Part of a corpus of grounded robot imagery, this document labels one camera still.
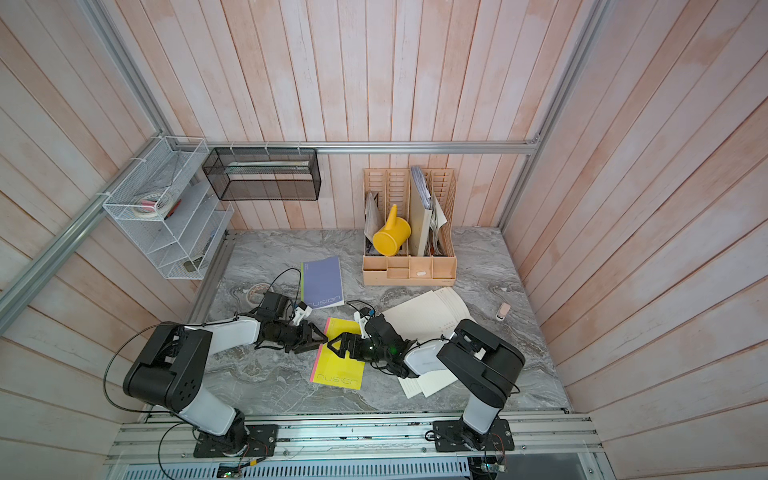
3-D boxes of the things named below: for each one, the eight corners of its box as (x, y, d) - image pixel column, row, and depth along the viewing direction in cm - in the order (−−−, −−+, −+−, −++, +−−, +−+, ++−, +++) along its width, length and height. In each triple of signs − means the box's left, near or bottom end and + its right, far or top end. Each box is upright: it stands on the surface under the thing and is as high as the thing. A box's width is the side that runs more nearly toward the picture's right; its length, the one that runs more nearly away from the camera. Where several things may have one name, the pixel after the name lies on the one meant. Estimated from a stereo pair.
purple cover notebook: (302, 311, 100) (300, 307, 98) (301, 265, 112) (300, 261, 110) (345, 305, 101) (344, 301, 99) (339, 260, 114) (339, 256, 112)
